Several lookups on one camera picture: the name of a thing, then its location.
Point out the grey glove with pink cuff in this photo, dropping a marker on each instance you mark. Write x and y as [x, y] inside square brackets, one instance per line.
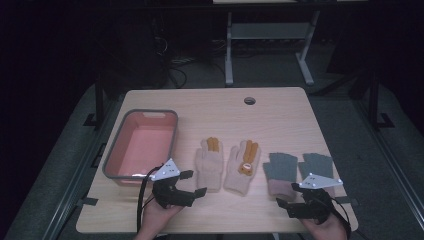
[281, 170]
[316, 165]

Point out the beige glove with bear face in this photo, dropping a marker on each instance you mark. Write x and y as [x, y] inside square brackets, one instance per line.
[235, 180]

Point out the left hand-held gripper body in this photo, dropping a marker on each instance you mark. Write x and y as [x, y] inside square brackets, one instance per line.
[170, 195]

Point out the pink basin with grey rim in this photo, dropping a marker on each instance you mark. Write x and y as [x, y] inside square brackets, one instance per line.
[143, 143]

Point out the person's right hand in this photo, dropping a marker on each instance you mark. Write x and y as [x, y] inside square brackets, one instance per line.
[325, 230]

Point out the person's left hand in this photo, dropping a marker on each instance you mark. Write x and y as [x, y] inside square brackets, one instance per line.
[156, 218]

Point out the black metal stand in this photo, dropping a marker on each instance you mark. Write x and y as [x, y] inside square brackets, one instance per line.
[375, 100]

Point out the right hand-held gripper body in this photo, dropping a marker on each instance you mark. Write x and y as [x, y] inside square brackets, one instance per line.
[311, 205]

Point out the black table edge clip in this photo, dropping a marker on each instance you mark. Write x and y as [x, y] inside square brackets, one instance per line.
[87, 201]
[350, 201]

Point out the beige glove with orange fingers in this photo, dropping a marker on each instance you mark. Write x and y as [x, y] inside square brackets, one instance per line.
[209, 170]

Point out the grey metal table frame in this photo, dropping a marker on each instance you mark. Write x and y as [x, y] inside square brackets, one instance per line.
[266, 31]

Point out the metal floor rail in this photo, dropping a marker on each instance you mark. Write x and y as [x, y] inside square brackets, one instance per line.
[76, 173]
[390, 160]

